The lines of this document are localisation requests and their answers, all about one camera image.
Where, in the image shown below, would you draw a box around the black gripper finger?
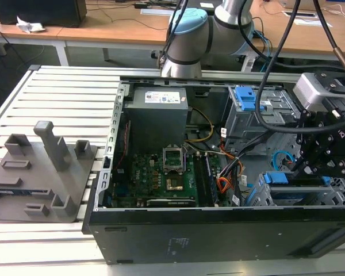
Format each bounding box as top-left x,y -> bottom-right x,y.
289,109 -> 332,177
304,155 -> 345,178

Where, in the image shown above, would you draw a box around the blue disk wire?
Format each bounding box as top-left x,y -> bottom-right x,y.
271,149 -> 297,174

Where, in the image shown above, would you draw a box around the hard disk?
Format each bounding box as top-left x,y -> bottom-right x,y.
247,171 -> 332,205

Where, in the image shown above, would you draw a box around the grey metal disk bay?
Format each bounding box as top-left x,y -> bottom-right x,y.
241,171 -> 345,206

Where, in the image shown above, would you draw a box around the grey metal drive cage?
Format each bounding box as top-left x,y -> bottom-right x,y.
221,85 -> 302,156

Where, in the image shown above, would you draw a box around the blue plastic drive latch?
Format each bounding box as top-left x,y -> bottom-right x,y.
235,86 -> 266,112

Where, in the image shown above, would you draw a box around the flat white paper sheet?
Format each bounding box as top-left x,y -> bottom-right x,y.
292,17 -> 333,28

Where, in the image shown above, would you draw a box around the black open PC case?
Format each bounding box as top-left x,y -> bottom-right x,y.
82,75 -> 345,265

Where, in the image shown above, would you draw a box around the metal socket cover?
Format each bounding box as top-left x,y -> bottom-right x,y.
162,145 -> 184,174

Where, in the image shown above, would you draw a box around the CPU socket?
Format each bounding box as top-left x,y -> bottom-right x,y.
164,176 -> 185,193

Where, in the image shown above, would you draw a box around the grey power supply unit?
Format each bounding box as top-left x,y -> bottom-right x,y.
122,87 -> 189,151

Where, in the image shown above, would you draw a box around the green motherboard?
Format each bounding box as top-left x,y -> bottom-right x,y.
112,152 -> 220,208

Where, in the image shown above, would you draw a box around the wooden desk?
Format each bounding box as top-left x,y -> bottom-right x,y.
0,0 -> 345,63

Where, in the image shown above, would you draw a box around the grey parts rack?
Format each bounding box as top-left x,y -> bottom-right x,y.
0,120 -> 98,224

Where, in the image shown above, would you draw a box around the black box on desk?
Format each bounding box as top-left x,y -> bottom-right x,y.
0,0 -> 87,29

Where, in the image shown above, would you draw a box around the crumpled white paper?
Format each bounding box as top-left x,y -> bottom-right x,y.
16,16 -> 46,34

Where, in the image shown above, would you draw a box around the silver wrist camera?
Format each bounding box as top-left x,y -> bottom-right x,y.
292,73 -> 332,109

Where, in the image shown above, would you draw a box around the black disk power wire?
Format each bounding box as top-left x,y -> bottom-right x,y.
217,131 -> 277,199

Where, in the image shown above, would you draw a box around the thick black looped cable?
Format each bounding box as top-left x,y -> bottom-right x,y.
253,0 -> 345,133

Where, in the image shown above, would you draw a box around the blue cable bundle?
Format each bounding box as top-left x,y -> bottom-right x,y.
252,28 -> 274,72

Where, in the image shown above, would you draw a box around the orange wire bundle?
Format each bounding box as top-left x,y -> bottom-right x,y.
217,159 -> 245,200

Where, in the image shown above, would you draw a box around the yellow and black cable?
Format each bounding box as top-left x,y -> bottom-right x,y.
183,106 -> 214,143

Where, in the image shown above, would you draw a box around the black cable with bronze end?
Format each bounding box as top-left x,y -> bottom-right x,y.
313,0 -> 345,72

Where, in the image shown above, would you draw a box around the thin black cable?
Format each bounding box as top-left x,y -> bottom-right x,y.
237,0 -> 345,70

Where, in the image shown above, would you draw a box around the black arm base cables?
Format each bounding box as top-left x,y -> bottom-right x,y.
160,0 -> 189,68

